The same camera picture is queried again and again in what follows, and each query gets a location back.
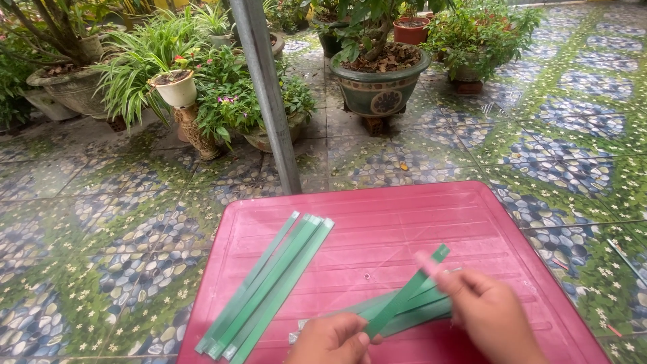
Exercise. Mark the person's left hand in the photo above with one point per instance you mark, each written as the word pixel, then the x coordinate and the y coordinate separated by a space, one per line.
pixel 323 341

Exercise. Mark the striped spider plant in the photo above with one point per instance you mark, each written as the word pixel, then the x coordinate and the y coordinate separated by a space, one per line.
pixel 134 65

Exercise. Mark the person's right fingers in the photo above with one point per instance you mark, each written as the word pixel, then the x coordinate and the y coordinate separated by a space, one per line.
pixel 433 270

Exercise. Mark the large grey stone planter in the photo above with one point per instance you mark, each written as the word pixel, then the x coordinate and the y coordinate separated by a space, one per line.
pixel 71 90

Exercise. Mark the green plastic strip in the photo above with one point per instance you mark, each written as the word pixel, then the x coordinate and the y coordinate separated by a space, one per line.
pixel 260 280
pixel 250 279
pixel 404 296
pixel 279 285
pixel 424 299
pixel 419 317
pixel 289 288
pixel 270 283

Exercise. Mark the carved brown pedestal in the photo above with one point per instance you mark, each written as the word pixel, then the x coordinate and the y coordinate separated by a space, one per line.
pixel 196 132

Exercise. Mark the white plastic container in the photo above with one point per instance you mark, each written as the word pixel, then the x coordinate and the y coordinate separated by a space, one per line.
pixel 49 105

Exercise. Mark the terracotta plant pot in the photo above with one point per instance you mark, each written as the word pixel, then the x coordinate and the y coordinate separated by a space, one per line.
pixel 410 31

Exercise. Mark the dark plant pot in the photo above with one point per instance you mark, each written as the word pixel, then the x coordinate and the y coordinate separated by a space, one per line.
pixel 329 44

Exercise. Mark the small white plant pot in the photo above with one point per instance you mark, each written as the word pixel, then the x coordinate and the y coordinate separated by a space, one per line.
pixel 220 39

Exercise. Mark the white pot with flowering plant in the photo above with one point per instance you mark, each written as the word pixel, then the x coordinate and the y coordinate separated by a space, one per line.
pixel 177 90

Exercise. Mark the person's right hand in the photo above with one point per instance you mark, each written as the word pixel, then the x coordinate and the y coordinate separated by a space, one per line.
pixel 490 318

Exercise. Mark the bushy green plant in pot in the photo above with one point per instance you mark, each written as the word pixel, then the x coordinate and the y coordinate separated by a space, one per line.
pixel 475 43

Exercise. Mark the thin green strip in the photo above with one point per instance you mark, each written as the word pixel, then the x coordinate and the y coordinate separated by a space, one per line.
pixel 627 261

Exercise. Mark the small tree with dry leaves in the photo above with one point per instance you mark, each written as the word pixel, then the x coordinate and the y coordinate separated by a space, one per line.
pixel 376 35

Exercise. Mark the grey metal pole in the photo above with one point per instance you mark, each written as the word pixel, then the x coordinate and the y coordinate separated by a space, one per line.
pixel 265 96

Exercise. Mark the bonsai tree with thick trunk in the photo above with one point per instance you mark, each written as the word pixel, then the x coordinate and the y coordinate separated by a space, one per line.
pixel 55 30

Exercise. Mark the pink flowering plant in pot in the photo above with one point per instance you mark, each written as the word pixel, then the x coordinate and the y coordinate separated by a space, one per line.
pixel 242 106

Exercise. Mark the red brick pot stand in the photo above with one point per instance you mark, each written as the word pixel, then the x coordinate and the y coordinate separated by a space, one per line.
pixel 468 87

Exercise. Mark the large green glazed plant pot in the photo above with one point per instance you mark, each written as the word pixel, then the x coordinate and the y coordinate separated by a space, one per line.
pixel 379 93

